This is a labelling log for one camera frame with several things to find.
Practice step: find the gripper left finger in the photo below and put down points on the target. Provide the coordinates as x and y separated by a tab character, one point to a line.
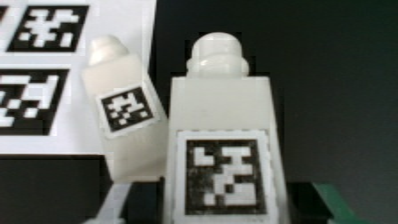
132	204

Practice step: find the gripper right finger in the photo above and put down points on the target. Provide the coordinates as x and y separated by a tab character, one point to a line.
318	206

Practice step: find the white table leg with tag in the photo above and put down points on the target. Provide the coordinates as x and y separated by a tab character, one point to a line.
224	182

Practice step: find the white leg right rear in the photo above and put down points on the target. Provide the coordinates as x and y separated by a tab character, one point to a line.
128	112

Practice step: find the white sheet with tags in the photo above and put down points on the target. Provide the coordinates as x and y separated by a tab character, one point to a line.
48	28

